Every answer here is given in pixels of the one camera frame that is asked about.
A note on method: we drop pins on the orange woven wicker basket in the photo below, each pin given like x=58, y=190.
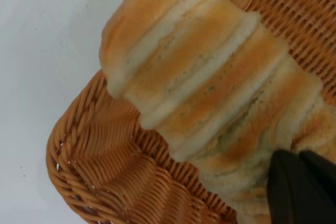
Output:
x=110, y=161

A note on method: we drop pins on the striped long bread roll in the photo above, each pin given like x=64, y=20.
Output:
x=204, y=77

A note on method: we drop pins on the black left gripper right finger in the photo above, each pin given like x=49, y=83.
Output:
x=325, y=171

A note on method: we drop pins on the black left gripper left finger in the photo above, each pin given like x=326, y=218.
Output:
x=294, y=195

